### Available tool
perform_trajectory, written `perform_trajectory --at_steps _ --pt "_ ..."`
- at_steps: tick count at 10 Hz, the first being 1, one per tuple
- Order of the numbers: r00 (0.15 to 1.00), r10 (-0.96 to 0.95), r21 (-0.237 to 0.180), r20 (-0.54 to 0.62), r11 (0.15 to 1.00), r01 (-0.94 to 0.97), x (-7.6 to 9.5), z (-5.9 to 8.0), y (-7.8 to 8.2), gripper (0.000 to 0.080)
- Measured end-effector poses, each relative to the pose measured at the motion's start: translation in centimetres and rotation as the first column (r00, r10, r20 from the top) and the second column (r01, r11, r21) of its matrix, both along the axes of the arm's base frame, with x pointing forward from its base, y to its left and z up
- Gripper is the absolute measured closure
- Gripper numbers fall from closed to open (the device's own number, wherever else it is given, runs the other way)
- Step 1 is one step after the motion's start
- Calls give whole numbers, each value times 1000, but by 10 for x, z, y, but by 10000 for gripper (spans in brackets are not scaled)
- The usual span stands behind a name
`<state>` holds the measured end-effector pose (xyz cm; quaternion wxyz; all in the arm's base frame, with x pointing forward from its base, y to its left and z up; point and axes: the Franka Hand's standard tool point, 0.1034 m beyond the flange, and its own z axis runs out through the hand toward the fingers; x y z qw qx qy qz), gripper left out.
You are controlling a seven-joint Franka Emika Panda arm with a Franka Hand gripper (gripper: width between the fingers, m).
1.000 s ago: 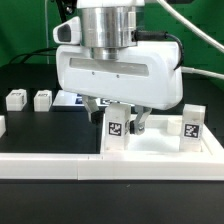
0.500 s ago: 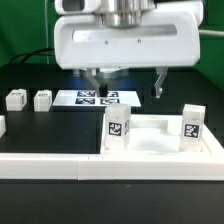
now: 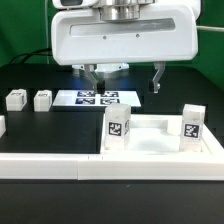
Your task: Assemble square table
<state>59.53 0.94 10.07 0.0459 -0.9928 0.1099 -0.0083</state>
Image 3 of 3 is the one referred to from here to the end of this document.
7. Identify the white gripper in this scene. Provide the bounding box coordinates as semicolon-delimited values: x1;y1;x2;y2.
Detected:
51;0;199;94

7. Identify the black cable bundle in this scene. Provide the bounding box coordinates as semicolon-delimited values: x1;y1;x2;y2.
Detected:
8;48;53;65

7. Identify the white square table top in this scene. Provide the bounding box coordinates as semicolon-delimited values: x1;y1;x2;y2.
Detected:
100;114;224;156

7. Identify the white marker sheet with tags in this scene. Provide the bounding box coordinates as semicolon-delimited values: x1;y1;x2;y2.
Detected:
53;90;141;107

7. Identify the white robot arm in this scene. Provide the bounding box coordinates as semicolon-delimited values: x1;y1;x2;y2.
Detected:
51;0;224;93

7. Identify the white U-shaped fence frame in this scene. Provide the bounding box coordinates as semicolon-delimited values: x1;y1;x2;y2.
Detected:
0;116;224;180

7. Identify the white thin cable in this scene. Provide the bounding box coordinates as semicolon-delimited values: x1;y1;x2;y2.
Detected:
44;0;50;65

